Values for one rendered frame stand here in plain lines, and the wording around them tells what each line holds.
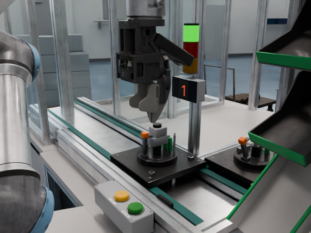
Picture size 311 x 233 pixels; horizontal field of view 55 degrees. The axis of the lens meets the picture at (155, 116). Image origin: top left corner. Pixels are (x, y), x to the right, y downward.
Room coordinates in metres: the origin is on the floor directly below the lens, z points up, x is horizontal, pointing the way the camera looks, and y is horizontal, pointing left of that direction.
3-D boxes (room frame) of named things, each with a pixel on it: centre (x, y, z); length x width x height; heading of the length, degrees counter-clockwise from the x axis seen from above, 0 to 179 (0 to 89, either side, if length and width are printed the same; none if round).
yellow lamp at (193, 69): (1.00, -0.11, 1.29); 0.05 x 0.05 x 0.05
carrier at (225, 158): (0.93, -0.34, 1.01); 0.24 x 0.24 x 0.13; 36
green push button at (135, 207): (0.66, 0.05, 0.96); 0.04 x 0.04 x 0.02
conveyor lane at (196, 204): (1.03, 0.03, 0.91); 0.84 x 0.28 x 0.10; 36
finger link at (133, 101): (0.62, 0.03, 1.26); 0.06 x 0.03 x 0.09; 126
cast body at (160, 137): (0.95, -0.01, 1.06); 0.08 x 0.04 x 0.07; 126
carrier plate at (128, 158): (0.95, -0.01, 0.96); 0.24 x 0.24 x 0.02; 36
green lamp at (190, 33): (1.00, -0.11, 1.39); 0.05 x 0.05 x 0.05
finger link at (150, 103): (0.59, 0.01, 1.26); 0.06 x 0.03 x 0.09; 126
